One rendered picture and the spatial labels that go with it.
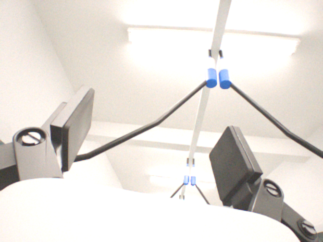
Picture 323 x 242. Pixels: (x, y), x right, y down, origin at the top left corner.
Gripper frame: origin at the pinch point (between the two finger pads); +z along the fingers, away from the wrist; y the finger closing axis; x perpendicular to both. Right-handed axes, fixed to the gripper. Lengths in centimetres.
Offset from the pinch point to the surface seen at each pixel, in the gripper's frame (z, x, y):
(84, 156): 38, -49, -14
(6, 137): 25, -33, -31
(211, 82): 78, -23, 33
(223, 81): 78, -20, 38
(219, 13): 103, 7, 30
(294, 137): 46, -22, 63
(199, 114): 125, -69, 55
